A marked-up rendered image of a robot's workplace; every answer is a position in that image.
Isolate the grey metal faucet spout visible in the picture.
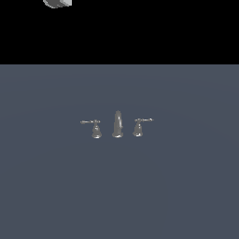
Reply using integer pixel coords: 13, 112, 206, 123
111, 109, 124, 139

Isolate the grey metal faucet handle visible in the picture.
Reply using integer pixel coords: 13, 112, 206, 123
79, 119, 103, 140
132, 117, 155, 138

